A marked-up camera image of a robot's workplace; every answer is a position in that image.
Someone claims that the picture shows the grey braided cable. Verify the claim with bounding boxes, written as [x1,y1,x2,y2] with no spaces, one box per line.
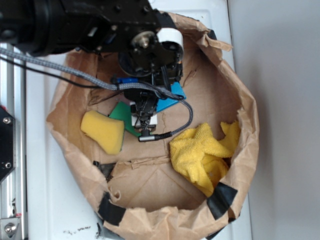
[0,47,194,143]

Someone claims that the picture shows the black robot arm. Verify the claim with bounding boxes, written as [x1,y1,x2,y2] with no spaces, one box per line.
[0,0,183,101]

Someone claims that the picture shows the blue wooden block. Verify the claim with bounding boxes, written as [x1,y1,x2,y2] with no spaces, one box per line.
[155,82,187,113]

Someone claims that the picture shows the black cable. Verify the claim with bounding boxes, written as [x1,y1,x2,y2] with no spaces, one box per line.
[0,56,101,89]

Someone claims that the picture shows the green wooden block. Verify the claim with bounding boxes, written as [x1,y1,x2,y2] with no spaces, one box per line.
[109,101,141,137]

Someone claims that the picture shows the yellow sponge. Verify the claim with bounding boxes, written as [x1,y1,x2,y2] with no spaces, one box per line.
[80,110,125,155]

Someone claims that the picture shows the aluminium frame rail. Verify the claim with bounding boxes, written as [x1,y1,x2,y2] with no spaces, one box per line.
[0,54,28,240]

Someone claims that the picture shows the yellow microfiber cloth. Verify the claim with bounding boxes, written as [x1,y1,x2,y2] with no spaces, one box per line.
[169,121,241,197]

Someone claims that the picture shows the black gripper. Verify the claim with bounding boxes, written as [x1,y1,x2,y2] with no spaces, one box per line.
[118,27,184,105]

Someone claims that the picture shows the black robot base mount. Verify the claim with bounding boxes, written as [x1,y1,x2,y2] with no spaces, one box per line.
[0,106,16,183]

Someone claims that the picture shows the brown paper bag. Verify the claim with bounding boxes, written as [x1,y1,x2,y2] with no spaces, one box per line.
[46,13,260,240]

